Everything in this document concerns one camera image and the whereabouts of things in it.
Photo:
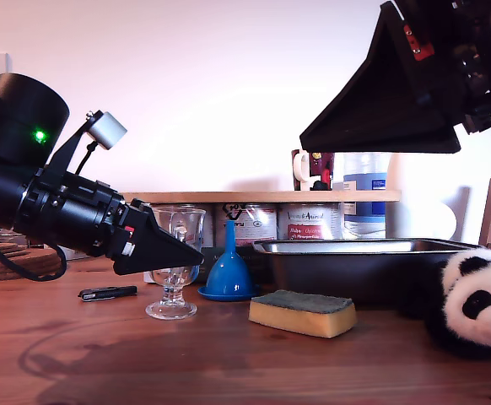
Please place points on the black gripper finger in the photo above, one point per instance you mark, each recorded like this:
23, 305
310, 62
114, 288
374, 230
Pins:
389, 114

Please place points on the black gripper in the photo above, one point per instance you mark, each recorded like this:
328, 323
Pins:
77, 211

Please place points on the wooden shelf board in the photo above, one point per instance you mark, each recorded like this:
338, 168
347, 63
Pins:
249, 196

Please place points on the dark green box flag print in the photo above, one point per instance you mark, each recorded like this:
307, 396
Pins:
209, 259

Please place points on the black pocket knife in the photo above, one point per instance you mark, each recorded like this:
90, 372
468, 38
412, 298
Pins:
108, 292

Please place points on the clear plastic water bottle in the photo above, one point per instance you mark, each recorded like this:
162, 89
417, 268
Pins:
365, 177

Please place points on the blue plastic funnel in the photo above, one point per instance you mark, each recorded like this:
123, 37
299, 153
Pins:
228, 278

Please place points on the white insulated bottle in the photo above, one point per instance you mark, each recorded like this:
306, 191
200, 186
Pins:
410, 190

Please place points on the silver tin can black scribble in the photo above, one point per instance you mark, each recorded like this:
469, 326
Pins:
254, 228

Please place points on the white round ball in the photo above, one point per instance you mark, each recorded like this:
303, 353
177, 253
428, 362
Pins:
444, 221

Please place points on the silver tin can script label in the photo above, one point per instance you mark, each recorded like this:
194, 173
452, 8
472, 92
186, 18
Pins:
309, 223

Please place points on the yellow sponge green scouring pad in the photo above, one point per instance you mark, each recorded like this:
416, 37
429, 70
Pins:
300, 320

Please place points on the dark metal baking tray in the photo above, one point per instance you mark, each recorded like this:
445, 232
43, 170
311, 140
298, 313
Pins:
334, 270

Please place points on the black and white panda plush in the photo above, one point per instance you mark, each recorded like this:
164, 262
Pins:
477, 270

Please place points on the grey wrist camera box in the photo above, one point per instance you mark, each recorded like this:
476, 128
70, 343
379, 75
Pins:
106, 128

